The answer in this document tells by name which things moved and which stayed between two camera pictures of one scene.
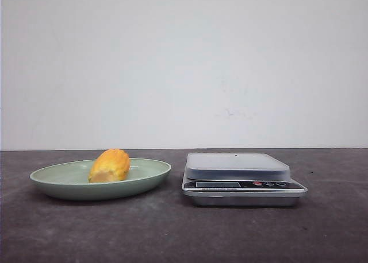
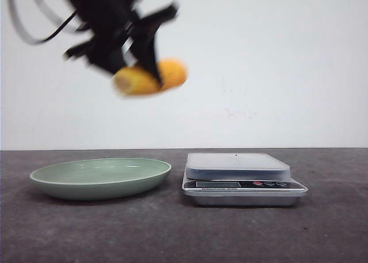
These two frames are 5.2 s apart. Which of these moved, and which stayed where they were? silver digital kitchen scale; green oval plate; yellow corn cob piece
Moved: yellow corn cob piece
Stayed: silver digital kitchen scale; green oval plate
